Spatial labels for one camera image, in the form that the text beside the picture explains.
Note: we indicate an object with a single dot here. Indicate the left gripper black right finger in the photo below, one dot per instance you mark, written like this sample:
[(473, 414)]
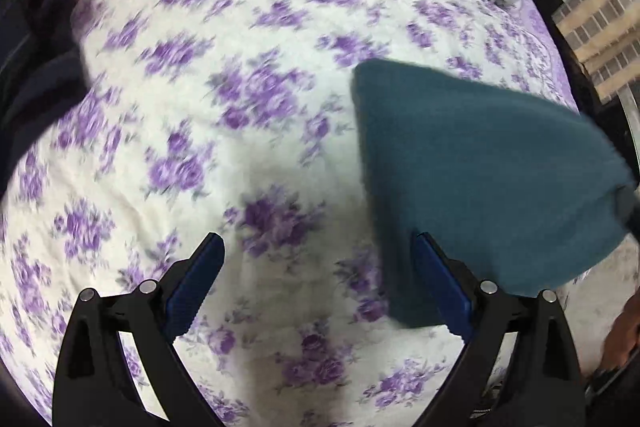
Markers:
[(518, 365)]

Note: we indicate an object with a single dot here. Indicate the dark teal pants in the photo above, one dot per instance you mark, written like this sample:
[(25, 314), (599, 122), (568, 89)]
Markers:
[(526, 192)]

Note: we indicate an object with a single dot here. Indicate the right hand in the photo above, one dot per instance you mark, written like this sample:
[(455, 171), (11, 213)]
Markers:
[(622, 338)]

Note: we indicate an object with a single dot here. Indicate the purple floral bed sheet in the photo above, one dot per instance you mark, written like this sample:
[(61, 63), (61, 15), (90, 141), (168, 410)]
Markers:
[(235, 116)]

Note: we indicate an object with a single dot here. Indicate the dark navy folded pants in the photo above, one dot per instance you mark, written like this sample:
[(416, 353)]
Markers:
[(42, 75)]

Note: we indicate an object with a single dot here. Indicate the beige grey checked curtain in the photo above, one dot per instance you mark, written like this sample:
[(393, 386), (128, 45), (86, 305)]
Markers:
[(604, 38)]

